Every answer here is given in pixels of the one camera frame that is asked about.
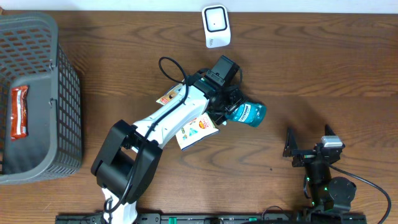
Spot teal blue packet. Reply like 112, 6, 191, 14
226, 101, 267, 127

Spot yellow white chips bag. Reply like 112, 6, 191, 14
156, 83, 219, 151

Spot red orange chocolate bar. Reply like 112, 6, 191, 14
10, 85, 29, 141

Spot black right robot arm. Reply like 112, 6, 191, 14
283, 125, 356, 214

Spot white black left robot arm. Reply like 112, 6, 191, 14
91, 55, 243, 223

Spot white barcode scanner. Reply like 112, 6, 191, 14
201, 4, 231, 49

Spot grey plastic mesh basket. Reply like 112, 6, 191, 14
1, 12, 83, 185

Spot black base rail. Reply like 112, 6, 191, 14
55, 205, 368, 224

